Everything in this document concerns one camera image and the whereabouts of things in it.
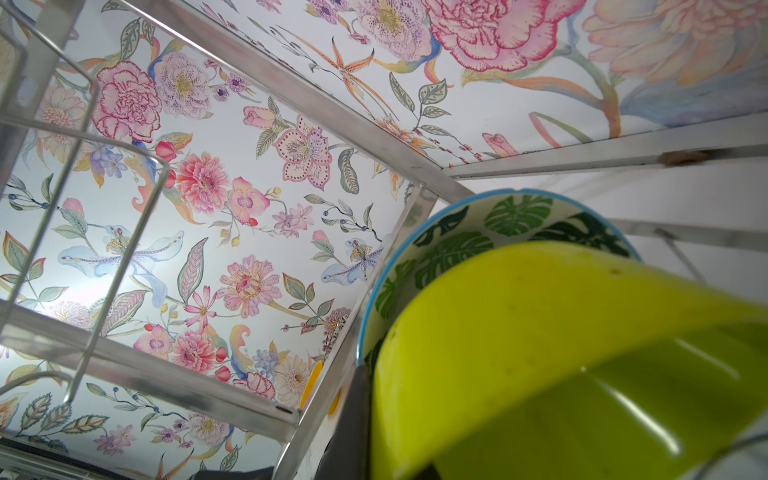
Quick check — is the green leaf pattern bowl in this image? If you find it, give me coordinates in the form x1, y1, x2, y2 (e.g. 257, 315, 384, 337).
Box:
356, 189, 641, 367

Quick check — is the silver wire dish rack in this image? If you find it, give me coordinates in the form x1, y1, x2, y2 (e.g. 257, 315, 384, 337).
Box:
1, 1, 767, 479

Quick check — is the lime green plastic bowl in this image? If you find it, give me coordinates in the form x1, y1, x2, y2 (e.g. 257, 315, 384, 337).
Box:
370, 242, 767, 479

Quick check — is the yellow plastic bowl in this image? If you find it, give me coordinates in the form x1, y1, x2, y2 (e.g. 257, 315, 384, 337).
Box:
299, 361, 341, 417

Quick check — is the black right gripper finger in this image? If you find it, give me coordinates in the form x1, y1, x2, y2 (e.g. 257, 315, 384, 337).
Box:
315, 365, 371, 480

